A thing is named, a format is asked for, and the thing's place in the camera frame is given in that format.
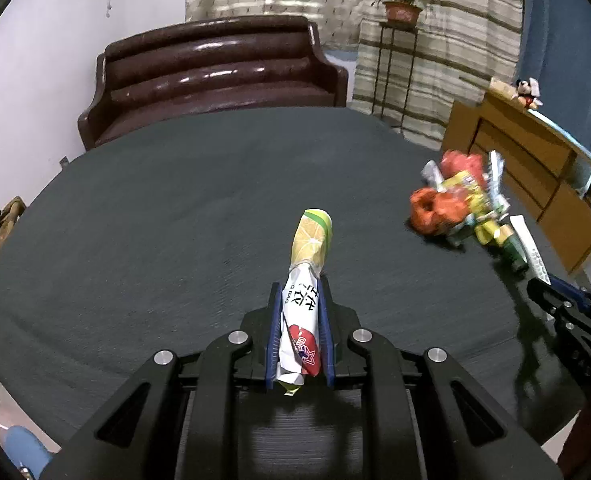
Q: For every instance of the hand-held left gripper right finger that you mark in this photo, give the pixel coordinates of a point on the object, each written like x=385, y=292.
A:
x=328, y=340

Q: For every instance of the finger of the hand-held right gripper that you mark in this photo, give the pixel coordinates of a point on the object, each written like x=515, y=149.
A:
x=573, y=290
x=575, y=330

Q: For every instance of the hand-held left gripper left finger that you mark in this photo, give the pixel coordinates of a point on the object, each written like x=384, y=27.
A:
x=274, y=340

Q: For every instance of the lemon print white wrapper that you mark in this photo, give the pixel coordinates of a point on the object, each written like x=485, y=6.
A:
x=305, y=330

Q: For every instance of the green white wrapper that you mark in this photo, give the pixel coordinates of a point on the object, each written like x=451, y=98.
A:
x=530, y=245

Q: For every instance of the wooden cabinet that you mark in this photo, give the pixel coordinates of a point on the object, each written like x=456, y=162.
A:
x=520, y=160

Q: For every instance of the yellow wrapper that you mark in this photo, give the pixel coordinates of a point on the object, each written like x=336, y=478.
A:
x=468, y=182

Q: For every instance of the orange plastic bag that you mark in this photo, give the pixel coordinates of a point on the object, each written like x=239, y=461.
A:
x=460, y=162
x=433, y=210

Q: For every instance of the dark table cloth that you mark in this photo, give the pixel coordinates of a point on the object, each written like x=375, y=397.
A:
x=175, y=210

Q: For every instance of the mouse plush toy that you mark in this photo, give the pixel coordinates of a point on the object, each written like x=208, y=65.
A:
x=525, y=92

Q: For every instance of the flat cardboard box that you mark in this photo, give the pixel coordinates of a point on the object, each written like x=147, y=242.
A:
x=500, y=87

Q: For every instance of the blue curtain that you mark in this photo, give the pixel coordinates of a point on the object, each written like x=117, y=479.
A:
x=560, y=35

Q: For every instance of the blue cloth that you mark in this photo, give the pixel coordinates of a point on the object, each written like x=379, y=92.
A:
x=25, y=452

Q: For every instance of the brown leather sofa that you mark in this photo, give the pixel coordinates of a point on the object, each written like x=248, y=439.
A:
x=200, y=75

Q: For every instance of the striped beige curtain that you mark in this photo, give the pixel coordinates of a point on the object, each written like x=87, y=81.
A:
x=465, y=35

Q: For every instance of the wooden chair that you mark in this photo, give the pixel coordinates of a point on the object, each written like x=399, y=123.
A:
x=5, y=220

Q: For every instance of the black metal plant stand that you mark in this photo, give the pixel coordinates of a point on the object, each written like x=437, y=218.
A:
x=399, y=26

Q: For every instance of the potted plant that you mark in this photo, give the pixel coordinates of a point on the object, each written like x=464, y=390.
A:
x=401, y=12

